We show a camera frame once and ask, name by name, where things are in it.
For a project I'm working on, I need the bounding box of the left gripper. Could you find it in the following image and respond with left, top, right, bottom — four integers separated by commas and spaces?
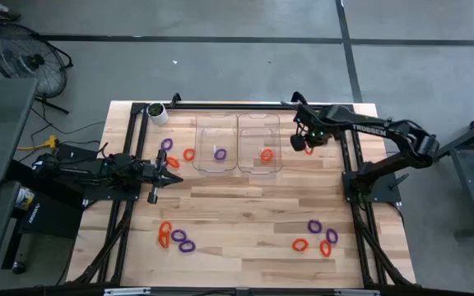
140, 148, 184, 206

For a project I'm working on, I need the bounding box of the clear plastic bin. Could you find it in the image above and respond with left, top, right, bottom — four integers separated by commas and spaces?
236, 113, 283, 174
192, 113, 239, 173

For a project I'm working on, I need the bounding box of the white plant pot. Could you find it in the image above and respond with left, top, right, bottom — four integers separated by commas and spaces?
146, 102, 170, 127

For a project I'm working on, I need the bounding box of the black controller box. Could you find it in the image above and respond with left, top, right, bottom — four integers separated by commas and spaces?
53, 142, 100, 164

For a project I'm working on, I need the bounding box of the black Trossen case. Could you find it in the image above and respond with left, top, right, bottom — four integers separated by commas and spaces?
16, 191, 85, 240

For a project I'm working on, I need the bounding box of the white yellow can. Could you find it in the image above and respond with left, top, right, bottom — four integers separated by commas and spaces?
13, 187, 36, 211

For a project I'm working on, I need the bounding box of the grey metal stand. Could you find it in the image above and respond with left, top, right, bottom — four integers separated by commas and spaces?
436, 104, 474, 240

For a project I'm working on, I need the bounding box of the black desk leg caster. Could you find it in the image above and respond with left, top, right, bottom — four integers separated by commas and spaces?
1, 229, 30, 275

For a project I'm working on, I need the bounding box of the black floor fan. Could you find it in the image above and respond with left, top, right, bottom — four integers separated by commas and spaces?
0, 22, 75, 115

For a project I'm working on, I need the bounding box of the person's shoe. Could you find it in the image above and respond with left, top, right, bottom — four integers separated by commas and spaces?
0, 0, 22, 21

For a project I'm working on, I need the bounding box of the black metal table frame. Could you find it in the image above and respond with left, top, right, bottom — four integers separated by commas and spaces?
66, 90, 417, 289

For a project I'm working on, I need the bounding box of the black floor cable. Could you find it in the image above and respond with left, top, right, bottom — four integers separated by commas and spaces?
29, 96, 107, 136

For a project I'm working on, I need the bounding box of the silver aluminium bracket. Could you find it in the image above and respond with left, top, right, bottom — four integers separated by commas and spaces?
334, 289, 382, 296
103, 286, 152, 296

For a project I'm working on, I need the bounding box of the yellow plug cable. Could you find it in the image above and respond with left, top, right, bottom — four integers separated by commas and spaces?
16, 135, 60, 151

